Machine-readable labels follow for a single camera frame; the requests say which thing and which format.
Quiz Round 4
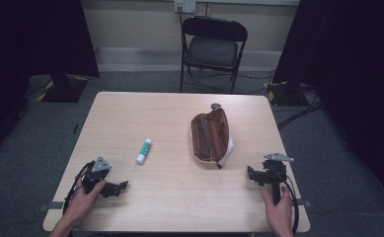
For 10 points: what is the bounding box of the person's left hand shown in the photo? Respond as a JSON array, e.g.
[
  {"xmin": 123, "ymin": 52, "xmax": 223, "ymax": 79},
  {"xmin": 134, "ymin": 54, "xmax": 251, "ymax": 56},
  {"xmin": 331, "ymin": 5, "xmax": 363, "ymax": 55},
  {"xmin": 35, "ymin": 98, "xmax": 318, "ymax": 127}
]
[{"xmin": 64, "ymin": 180, "xmax": 107, "ymax": 225}]

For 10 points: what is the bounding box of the person's right hand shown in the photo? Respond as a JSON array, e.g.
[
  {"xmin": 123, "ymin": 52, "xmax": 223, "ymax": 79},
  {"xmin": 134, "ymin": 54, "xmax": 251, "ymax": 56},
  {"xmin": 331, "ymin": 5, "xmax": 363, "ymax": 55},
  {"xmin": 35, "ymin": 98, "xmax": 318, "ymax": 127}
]
[{"xmin": 262, "ymin": 186, "xmax": 294, "ymax": 237}]

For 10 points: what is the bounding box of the right hand-held gripper cable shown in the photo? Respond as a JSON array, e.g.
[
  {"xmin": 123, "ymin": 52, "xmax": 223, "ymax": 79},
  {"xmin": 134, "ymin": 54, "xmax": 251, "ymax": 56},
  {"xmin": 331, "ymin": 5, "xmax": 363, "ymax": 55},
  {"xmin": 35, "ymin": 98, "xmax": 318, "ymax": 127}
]
[{"xmin": 279, "ymin": 175, "xmax": 300, "ymax": 236}]

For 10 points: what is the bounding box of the white and green glue stick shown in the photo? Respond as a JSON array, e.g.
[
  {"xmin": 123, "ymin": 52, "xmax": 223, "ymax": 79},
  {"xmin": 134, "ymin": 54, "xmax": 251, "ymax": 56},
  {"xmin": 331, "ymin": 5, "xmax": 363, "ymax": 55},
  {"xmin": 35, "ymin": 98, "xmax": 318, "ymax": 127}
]
[{"xmin": 135, "ymin": 137, "xmax": 154, "ymax": 166}]

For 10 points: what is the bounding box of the black plugged wall cable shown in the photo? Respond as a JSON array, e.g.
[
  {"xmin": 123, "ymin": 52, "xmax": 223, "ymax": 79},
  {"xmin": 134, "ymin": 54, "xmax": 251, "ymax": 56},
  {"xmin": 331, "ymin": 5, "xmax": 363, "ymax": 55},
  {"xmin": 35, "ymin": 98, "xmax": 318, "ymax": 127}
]
[{"xmin": 177, "ymin": 4, "xmax": 185, "ymax": 28}]

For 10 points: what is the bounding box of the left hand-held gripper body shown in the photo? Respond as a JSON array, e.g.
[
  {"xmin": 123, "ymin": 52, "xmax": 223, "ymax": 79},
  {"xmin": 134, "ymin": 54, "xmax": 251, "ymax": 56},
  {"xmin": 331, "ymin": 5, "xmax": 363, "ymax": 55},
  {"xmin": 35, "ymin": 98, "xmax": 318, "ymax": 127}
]
[{"xmin": 81, "ymin": 155, "xmax": 113, "ymax": 195}]

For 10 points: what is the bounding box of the brown pencil case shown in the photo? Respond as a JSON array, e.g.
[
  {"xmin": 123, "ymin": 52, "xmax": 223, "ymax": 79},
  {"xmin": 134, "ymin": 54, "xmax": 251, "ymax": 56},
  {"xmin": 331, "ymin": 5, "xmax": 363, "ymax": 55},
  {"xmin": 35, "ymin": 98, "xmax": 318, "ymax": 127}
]
[{"xmin": 189, "ymin": 102, "xmax": 236, "ymax": 170}]

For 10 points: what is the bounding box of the hand-held gripper cable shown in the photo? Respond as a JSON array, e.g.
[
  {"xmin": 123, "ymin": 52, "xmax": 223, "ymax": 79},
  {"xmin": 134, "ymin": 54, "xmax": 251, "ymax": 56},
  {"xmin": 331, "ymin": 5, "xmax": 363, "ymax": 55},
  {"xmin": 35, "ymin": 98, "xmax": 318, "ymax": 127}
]
[
  {"xmin": 62, "ymin": 160, "xmax": 96, "ymax": 215},
  {"xmin": 279, "ymin": 175, "xmax": 300, "ymax": 236}
]

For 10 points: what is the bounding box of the black folding chair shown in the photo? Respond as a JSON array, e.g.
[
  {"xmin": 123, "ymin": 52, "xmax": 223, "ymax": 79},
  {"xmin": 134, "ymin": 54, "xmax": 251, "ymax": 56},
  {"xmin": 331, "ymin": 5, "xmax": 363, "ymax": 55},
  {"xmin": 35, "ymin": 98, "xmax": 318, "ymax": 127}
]
[{"xmin": 179, "ymin": 15, "xmax": 249, "ymax": 95}]

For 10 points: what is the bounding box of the black curtain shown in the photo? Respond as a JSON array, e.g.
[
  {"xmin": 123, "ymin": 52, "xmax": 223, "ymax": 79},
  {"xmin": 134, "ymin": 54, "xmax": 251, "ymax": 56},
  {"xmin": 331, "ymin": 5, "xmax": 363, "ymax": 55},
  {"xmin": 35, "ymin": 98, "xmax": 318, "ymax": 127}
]
[
  {"xmin": 272, "ymin": 0, "xmax": 384, "ymax": 210},
  {"xmin": 0, "ymin": 0, "xmax": 101, "ymax": 166}
]

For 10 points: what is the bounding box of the white wall outlet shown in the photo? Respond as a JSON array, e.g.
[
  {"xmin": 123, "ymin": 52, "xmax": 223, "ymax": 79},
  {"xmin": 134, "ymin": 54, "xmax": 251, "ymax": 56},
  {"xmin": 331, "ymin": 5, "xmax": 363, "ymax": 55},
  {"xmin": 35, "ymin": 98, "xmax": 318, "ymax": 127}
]
[{"xmin": 174, "ymin": 0, "xmax": 197, "ymax": 15}]

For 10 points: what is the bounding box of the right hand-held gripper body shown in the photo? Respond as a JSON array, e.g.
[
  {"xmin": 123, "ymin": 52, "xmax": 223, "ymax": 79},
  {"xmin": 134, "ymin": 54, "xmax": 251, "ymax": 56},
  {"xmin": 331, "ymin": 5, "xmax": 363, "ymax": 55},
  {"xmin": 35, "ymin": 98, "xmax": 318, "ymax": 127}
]
[{"xmin": 260, "ymin": 151, "xmax": 295, "ymax": 205}]

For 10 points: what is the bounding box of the black stand base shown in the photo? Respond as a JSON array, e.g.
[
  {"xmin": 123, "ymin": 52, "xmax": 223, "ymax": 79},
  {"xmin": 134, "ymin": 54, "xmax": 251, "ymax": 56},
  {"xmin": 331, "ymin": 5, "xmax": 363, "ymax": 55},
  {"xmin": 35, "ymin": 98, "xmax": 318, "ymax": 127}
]
[
  {"xmin": 29, "ymin": 73, "xmax": 89, "ymax": 104},
  {"xmin": 265, "ymin": 80, "xmax": 312, "ymax": 108}
]

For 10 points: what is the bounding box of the black floor cable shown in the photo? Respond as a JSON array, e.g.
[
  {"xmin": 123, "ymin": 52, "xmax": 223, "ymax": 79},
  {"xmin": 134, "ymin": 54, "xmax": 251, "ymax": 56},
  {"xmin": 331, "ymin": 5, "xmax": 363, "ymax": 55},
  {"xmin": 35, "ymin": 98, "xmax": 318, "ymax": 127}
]
[
  {"xmin": 183, "ymin": 65, "xmax": 276, "ymax": 96},
  {"xmin": 276, "ymin": 88, "xmax": 324, "ymax": 130}
]

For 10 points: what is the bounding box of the left hand-held gripper cable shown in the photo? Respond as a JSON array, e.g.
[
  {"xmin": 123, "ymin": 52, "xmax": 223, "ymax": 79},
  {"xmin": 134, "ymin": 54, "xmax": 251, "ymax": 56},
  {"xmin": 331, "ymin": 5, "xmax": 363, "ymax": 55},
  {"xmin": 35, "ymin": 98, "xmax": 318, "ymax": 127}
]
[{"xmin": 62, "ymin": 160, "xmax": 96, "ymax": 215}]

